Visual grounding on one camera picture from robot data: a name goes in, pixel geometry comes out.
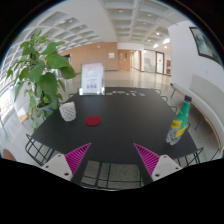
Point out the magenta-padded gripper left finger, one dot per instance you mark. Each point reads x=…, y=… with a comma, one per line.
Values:
x=76, y=156

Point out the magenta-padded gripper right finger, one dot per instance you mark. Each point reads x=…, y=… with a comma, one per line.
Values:
x=149, y=159

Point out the green drink bottle yellow label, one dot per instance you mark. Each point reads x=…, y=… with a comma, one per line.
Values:
x=180, y=121

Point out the flat round red coaster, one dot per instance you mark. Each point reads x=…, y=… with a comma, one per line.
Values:
x=93, y=120

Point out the white dotted cup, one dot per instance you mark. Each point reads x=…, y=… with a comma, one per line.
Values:
x=68, y=111

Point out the small blue card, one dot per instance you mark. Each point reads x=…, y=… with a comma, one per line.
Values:
x=142, y=94

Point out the green leafy potted plant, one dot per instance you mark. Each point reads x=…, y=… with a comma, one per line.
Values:
x=46, y=83

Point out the clear acrylic sign stand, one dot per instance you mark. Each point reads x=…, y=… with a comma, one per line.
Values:
x=92, y=78

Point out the black framed glass door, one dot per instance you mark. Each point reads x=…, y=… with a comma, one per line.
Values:
x=160, y=63

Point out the wooden door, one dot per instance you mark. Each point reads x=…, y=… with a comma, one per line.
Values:
x=124, y=60

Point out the recessed ceiling lights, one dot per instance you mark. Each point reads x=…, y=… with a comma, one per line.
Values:
x=166, y=41

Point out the dark framed landscape picture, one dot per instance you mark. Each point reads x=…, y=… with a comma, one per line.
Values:
x=205, y=43

